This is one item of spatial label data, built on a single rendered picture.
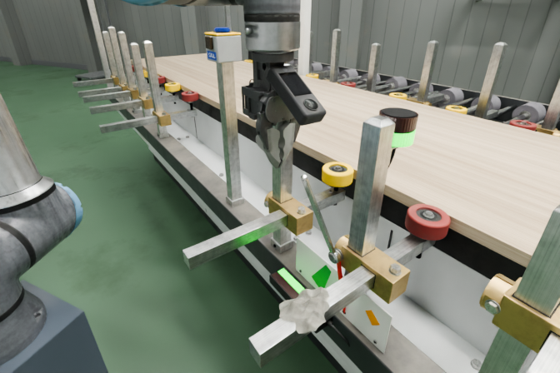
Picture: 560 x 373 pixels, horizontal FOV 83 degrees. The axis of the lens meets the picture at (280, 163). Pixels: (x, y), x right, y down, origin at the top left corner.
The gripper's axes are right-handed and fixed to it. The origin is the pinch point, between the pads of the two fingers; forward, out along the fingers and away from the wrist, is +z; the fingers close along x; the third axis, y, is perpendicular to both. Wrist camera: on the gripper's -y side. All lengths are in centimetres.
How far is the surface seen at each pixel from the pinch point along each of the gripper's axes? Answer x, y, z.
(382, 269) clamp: -6.6, -20.9, 14.0
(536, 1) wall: -453, 114, -35
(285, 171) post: -7.5, 8.2, 7.7
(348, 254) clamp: -5.4, -14.4, 14.8
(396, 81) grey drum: -157, 83, 17
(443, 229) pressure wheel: -21.8, -22.9, 11.2
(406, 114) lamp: -12.5, -16.6, -11.5
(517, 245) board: -27.9, -33.1, 11.0
